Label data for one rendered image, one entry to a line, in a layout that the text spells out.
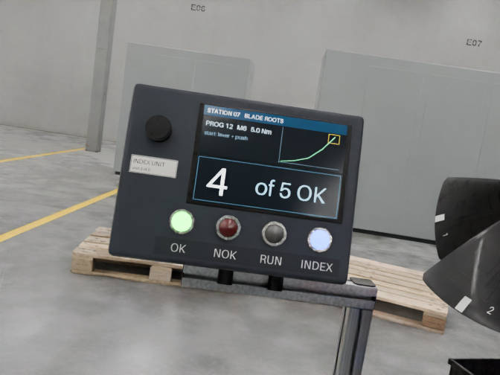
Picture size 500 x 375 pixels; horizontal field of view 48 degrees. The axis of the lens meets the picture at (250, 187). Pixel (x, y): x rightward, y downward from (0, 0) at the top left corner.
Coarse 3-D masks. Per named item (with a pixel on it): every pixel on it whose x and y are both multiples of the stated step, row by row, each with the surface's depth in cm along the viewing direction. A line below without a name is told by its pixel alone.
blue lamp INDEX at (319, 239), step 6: (318, 228) 61; (312, 234) 60; (318, 234) 60; (324, 234) 60; (312, 240) 60; (318, 240) 60; (324, 240) 60; (330, 240) 61; (312, 246) 61; (318, 246) 60; (324, 246) 60
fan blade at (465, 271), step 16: (496, 224) 116; (480, 240) 116; (496, 240) 114; (448, 256) 118; (464, 256) 116; (480, 256) 114; (496, 256) 112; (432, 272) 118; (448, 272) 116; (464, 272) 113; (480, 272) 112; (496, 272) 110; (432, 288) 116; (448, 288) 114; (464, 288) 112; (480, 288) 110; (496, 288) 109; (448, 304) 112; (480, 304) 108; (496, 304) 107; (480, 320) 107; (496, 320) 105
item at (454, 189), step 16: (448, 192) 145; (464, 192) 139; (480, 192) 134; (496, 192) 130; (448, 208) 143; (464, 208) 137; (480, 208) 133; (496, 208) 130; (448, 224) 141; (464, 224) 137; (480, 224) 133; (448, 240) 140; (464, 240) 136
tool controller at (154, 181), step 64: (128, 128) 61; (192, 128) 61; (256, 128) 62; (320, 128) 62; (128, 192) 60; (192, 192) 60; (256, 192) 61; (320, 192) 61; (128, 256) 59; (192, 256) 60; (256, 256) 60; (320, 256) 61
